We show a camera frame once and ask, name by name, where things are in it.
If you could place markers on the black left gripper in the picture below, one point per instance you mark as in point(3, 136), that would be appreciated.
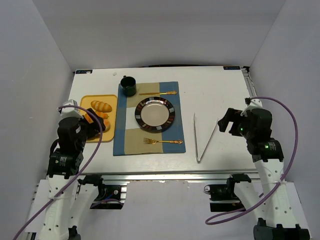
point(92, 122)

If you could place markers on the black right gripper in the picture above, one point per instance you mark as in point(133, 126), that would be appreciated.
point(232, 122)

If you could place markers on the small round bread bun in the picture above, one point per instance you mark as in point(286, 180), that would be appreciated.
point(107, 124)

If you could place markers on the silver metal tongs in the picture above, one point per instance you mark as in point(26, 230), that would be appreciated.
point(203, 133)

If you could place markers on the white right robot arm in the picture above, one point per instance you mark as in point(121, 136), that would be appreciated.
point(273, 211)

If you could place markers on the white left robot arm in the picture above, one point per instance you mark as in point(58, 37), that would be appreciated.
point(70, 197)

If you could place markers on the golden croissant bread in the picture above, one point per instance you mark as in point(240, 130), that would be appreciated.
point(102, 115)

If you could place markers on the long striped bread roll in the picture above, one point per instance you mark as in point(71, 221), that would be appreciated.
point(101, 106)

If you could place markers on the blue beige checkered placemat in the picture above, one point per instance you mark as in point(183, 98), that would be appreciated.
point(128, 135)

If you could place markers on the blue label sticker left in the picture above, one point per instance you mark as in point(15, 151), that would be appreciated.
point(84, 71)

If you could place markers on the blue label sticker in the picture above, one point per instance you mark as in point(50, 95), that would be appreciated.
point(231, 68)
point(84, 71)

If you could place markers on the gold fork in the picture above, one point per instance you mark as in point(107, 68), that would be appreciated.
point(153, 141)

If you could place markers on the blue label sticker right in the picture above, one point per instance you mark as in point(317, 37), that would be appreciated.
point(231, 68)

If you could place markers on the dark green mug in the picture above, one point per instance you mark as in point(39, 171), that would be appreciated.
point(128, 86)

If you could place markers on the dark rimmed ceramic plate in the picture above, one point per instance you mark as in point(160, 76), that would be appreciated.
point(155, 114)

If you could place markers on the gold butter knife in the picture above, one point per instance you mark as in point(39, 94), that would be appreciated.
point(158, 93)

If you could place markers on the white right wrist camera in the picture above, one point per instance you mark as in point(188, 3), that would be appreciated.
point(252, 103)

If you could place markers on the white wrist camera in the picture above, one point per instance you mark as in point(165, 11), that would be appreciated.
point(252, 103)
point(69, 109)

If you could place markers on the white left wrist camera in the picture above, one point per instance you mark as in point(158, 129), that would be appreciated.
point(69, 109)

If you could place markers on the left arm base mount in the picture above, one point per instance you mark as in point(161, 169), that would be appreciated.
point(109, 195)

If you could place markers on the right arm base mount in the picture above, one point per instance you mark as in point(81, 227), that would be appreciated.
point(230, 195)

